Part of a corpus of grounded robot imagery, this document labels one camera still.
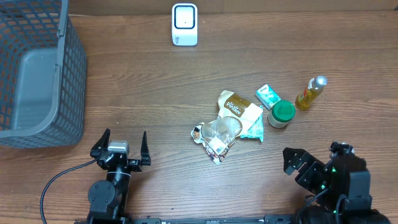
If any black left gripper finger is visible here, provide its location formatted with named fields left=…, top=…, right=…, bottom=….
left=90, top=129, right=111, bottom=157
left=141, top=131, right=151, bottom=166

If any green lid jar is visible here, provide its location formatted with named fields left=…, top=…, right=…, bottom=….
left=267, top=100, right=295, bottom=128

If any teal snack packet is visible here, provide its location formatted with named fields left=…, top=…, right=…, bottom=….
left=240, top=113, right=264, bottom=142

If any yellow dish soap bottle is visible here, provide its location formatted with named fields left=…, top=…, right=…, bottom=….
left=295, top=76, right=328, bottom=110

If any teal tissue pack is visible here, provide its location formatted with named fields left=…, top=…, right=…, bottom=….
left=255, top=84, right=281, bottom=110

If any brown snack wrapper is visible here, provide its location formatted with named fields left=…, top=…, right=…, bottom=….
left=191, top=90, right=264, bottom=165

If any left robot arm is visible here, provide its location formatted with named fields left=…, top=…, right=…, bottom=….
left=86, top=129, right=151, bottom=223

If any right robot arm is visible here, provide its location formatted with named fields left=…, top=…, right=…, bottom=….
left=282, top=141, right=390, bottom=224

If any white barcode scanner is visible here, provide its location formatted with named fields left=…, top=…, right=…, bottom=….
left=172, top=3, right=198, bottom=47

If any grey plastic mesh basket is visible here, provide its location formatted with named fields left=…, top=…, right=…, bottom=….
left=1, top=0, right=87, bottom=149

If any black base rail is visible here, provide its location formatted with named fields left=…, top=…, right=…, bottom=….
left=74, top=213, right=299, bottom=224

